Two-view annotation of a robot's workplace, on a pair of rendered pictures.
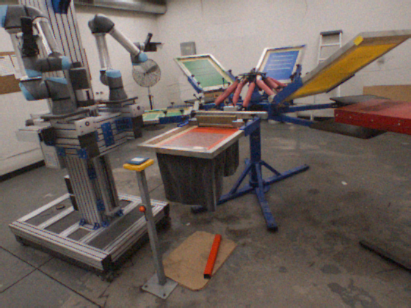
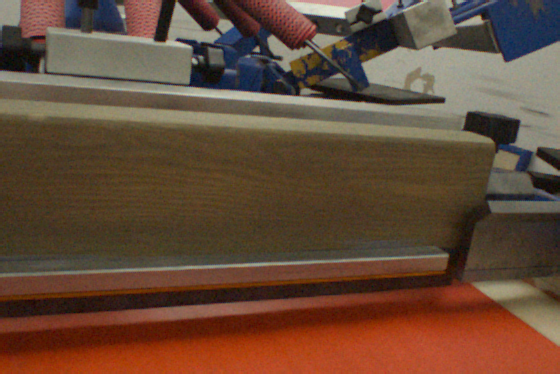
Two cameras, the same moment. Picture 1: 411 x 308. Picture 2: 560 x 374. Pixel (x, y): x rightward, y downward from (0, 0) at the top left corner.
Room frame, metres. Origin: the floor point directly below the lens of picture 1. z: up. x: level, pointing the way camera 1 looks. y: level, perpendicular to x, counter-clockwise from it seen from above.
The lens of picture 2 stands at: (1.93, 0.09, 1.11)
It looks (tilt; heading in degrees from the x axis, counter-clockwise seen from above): 16 degrees down; 303
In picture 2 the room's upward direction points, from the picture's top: 8 degrees clockwise
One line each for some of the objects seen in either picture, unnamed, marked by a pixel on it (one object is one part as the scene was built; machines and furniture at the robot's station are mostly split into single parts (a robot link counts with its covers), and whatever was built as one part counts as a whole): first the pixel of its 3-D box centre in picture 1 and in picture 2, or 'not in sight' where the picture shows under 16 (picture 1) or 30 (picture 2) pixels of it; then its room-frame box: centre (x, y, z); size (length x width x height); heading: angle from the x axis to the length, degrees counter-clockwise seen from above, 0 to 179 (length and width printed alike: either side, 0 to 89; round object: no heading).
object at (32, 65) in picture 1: (36, 66); not in sight; (1.50, 0.85, 1.56); 0.11 x 0.08 x 0.11; 125
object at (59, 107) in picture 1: (62, 105); not in sight; (1.79, 0.90, 1.31); 0.15 x 0.15 x 0.10
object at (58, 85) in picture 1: (56, 86); not in sight; (1.78, 0.91, 1.42); 0.13 x 0.12 x 0.14; 125
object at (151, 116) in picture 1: (167, 106); not in sight; (2.85, 0.34, 1.05); 1.08 x 0.61 x 0.23; 88
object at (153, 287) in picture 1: (151, 228); not in sight; (1.51, 0.41, 0.48); 0.22 x 0.22 x 0.96; 58
